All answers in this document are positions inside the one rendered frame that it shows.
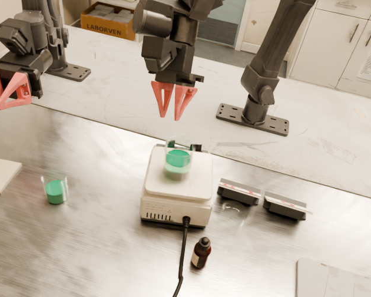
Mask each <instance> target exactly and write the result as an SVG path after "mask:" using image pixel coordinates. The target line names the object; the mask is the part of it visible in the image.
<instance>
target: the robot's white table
mask: <svg viewBox="0 0 371 297"><path fill-rule="evenodd" d="M63 28H68V33H69V44H68V46H67V48H65V57H66V61H67V63H70V64H74V65H79V66H82V67H86V68H90V69H91V74H90V75H89V76H88V77H87V78H86V79H85V80H84V81H82V82H76V81H73V80H68V79H65V78H61V77H57V76H54V75H50V74H46V73H43V74H42V75H41V76H40V80H41V85H42V91H43V96H42V97H41V98H40V99H38V97H35V96H32V97H31V98H32V103H31V104H34V105H38V106H41V107H45V108H49V109H52V110H55V111H60V112H62V113H66V114H70V115H73V116H77V117H81V118H85V119H87V120H91V121H95V122H98V123H102V124H106V125H109V126H113V127H116V128H120V129H123V130H127V131H131V132H134V133H138V134H142V135H145V136H149V137H152V138H156V139H159V140H163V141H166V139H168V138H170V137H172V136H184V137H188V138H190V139H191V140H192V139H194V141H195V143H196V144H202V148H201V149H202V150H207V151H209V153H211V154H213V155H216V156H220V157H224V158H227V159H231V160H235V161H239V162H242V163H246V164H249V165H252V166H256V167H260V168H263V169H267V170H271V171H275V172H278V173H281V174H285V175H288V176H292V177H296V178H299V179H303V180H307V181H310V182H313V183H317V184H321V185H324V186H328V187H332V188H335V189H339V190H343V191H345V192H349V193H353V194H357V195H360V196H364V197H368V198H371V99H368V98H363V97H359V96H356V95H351V94H346V93H342V92H339V91H335V90H330V89H327V88H322V87H318V86H315V85H310V84H306V83H303V82H298V81H293V80H289V79H286V78H281V77H278V78H279V79H280V81H279V83H278V85H277V87H276V89H275V91H274V93H273V94H274V100H275V103H274V105H270V106H269V109H268V112H267V114H268V115H271V116H275V117H279V118H283V119H286V120H289V133H288V136H287V137H283V136H279V135H276V134H272V133H268V132H265V131H261V130H257V129H254V128H250V127H246V126H241V125H238V124H234V123H230V122H228V121H223V120H219V119H217V118H216V113H217V110H218V107H219V105H220V103H225V104H229V105H233V106H236V107H240V108H244V106H245V104H246V100H247V96H248V94H249V93H248V92H247V91H246V90H245V89H244V87H243V86H242V85H241V82H240V80H241V76H242V74H243V72H244V69H245V68H240V67H236V66H233V65H228V64H223V63H220V62H216V61H212V60H207V59H204V58H199V57H195V56H194V58H193V65H192V69H191V73H192V74H197V75H202V76H204V82H198V81H196V83H195V88H198V91H197V92H196V94H195V96H194V97H193V98H192V99H191V101H190V102H189V103H188V105H187V106H186V108H185V110H184V112H183V114H182V115H181V117H180V119H179V121H175V120H174V102H175V84H174V89H173V93H172V96H171V99H170V103H169V105H168V109H167V112H166V115H165V117H164V118H161V117H160V113H159V109H158V103H157V100H156V97H155V95H154V91H153V88H152V86H151V81H155V74H149V73H148V70H147V68H146V64H145V61H144V57H141V50H142V45H143V44H142V43H139V42H134V41H129V40H126V39H122V38H117V37H113V36H110V35H105V34H100V33H97V32H93V31H89V30H86V29H81V28H76V27H72V26H69V25H64V24H63Z"/></svg>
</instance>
